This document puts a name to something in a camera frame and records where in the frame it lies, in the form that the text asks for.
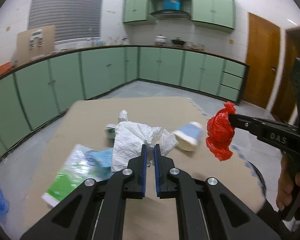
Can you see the grey window blind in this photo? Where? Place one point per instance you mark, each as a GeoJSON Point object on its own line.
{"type": "Point", "coordinates": [72, 19]}

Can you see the brown wooden door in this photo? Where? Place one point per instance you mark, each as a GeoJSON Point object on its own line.
{"type": "Point", "coordinates": [262, 58]}

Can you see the right hand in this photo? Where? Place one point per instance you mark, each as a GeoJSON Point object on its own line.
{"type": "Point", "coordinates": [285, 185]}

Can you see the blue and white paper cup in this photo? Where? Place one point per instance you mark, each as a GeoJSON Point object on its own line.
{"type": "Point", "coordinates": [188, 136]}

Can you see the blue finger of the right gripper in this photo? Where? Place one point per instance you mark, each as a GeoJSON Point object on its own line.
{"type": "Point", "coordinates": [247, 123]}

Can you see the white tissue paper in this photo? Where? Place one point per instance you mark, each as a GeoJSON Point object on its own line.
{"type": "Point", "coordinates": [130, 136]}

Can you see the black wok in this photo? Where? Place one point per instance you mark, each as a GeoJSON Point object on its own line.
{"type": "Point", "coordinates": [178, 42]}

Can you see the orange plastic basin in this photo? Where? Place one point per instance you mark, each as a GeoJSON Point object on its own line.
{"type": "Point", "coordinates": [5, 68]}

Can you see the green and white plastic wrapper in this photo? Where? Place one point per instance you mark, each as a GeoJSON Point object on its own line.
{"type": "Point", "coordinates": [74, 171]}

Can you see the blue vent duct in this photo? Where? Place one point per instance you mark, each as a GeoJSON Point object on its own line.
{"type": "Point", "coordinates": [172, 4]}

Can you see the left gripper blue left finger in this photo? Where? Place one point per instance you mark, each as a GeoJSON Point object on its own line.
{"type": "Point", "coordinates": [143, 169]}

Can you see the cardboard box with dispenser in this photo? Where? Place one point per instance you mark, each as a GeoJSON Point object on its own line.
{"type": "Point", "coordinates": [35, 43]}

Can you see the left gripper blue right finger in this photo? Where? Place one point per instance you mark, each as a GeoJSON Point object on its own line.
{"type": "Point", "coordinates": [156, 155]}

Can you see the black range hood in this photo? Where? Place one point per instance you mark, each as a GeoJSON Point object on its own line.
{"type": "Point", "coordinates": [171, 14]}

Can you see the red plastic bag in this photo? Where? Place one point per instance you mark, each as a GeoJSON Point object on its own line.
{"type": "Point", "coordinates": [220, 132]}

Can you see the green milk carton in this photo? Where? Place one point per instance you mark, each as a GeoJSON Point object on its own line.
{"type": "Point", "coordinates": [110, 131]}

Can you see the white cooking pot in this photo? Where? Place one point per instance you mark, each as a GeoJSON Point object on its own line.
{"type": "Point", "coordinates": [160, 40]}

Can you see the green lower kitchen cabinets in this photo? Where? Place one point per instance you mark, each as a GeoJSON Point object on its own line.
{"type": "Point", "coordinates": [35, 94]}

